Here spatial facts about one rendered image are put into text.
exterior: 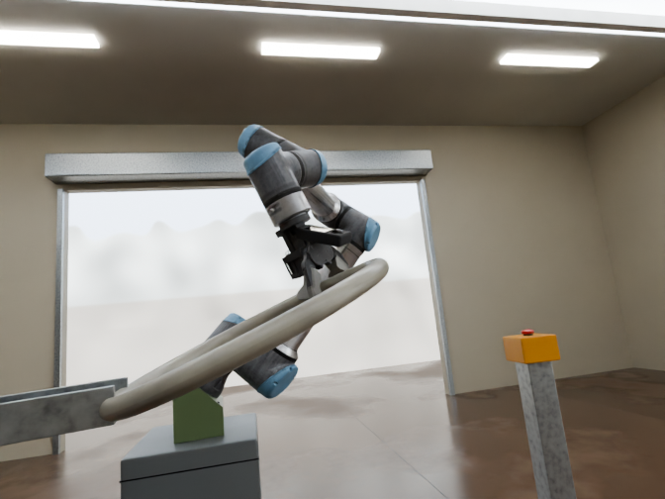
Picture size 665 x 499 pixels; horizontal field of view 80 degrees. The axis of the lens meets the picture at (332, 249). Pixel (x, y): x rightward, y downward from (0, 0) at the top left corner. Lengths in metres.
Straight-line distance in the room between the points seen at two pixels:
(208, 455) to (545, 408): 1.05
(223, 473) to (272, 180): 0.94
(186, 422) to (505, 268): 5.65
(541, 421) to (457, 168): 5.44
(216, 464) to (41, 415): 0.84
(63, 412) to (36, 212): 5.55
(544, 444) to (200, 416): 1.09
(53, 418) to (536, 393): 1.25
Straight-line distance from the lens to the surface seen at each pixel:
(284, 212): 0.83
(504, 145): 7.21
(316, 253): 0.83
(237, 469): 1.43
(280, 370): 1.42
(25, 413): 0.67
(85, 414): 0.65
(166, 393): 0.49
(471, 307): 6.21
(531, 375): 1.45
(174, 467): 1.44
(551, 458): 1.51
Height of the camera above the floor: 1.20
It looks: 10 degrees up
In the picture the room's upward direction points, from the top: 6 degrees counter-clockwise
